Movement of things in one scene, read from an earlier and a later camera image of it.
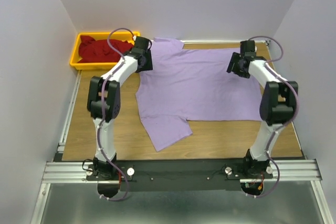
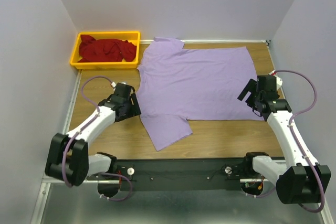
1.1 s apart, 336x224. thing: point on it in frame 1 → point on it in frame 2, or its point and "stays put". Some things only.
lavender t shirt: x=175 y=85 stays put
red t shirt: x=100 y=50 stays put
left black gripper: x=146 y=60 → x=132 y=107
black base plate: x=179 y=174 stays put
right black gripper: x=234 y=64 → x=253 y=96
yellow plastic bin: x=129 y=36 stays put
